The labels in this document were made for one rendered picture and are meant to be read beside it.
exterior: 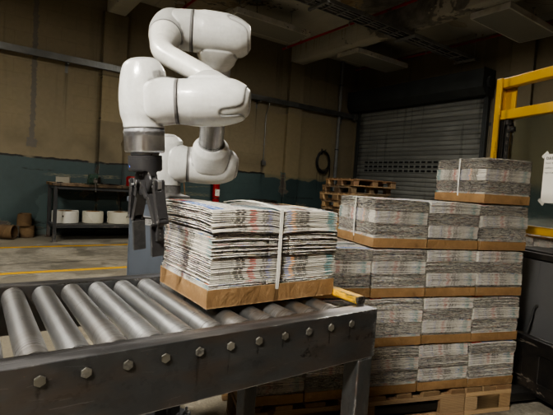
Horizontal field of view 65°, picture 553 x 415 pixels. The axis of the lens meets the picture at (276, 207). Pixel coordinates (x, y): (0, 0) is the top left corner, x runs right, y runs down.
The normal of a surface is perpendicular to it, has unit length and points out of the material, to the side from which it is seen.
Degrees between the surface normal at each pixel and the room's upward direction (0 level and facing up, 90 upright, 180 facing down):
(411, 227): 90
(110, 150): 90
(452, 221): 90
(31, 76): 90
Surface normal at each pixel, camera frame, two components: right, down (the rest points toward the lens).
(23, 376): 0.58, 0.08
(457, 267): 0.29, 0.06
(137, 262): -0.38, 0.02
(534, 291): -0.95, -0.04
